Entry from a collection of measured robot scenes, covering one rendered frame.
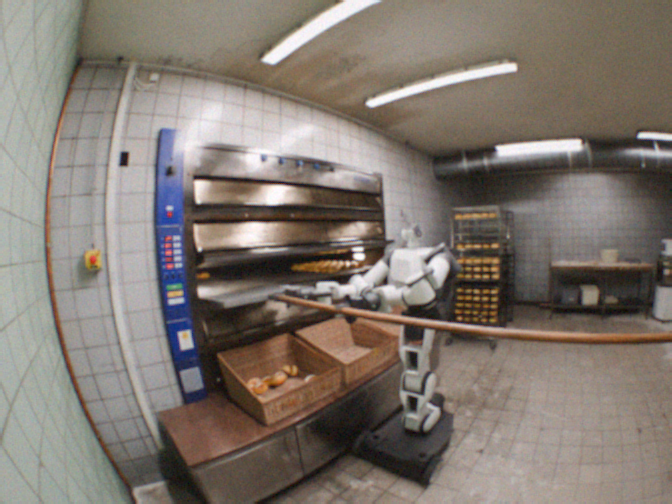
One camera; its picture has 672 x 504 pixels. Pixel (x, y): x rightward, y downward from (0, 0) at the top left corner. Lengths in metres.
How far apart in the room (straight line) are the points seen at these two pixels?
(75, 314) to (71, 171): 0.71
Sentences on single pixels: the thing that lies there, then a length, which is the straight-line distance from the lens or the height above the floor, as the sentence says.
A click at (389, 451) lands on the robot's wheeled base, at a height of 0.19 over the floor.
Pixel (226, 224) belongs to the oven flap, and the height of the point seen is 1.60.
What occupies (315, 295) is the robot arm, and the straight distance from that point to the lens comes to 1.41.
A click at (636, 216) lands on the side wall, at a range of 6.20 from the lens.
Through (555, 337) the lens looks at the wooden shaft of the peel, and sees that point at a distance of 0.84.
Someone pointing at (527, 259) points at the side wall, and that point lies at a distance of 5.85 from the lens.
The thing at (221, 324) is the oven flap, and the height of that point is 1.01.
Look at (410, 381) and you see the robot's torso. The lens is 1.69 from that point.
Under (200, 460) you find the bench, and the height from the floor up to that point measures 0.58.
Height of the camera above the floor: 1.49
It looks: 3 degrees down
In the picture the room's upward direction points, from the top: 3 degrees counter-clockwise
